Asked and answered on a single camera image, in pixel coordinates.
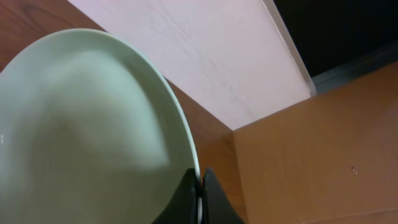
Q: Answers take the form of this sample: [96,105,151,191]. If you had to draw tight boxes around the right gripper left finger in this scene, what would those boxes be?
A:
[152,168,198,224]

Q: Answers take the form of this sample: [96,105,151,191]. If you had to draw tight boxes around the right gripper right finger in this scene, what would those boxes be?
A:
[202,167,244,224]

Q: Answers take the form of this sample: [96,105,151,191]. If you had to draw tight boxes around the light blue plate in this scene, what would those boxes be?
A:
[1,29,200,223]

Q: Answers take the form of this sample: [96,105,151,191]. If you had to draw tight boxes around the white wall panel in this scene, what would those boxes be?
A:
[71,0,317,130]

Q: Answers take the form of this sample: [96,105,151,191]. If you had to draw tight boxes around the brown wooden side board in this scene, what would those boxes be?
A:
[234,63,397,223]

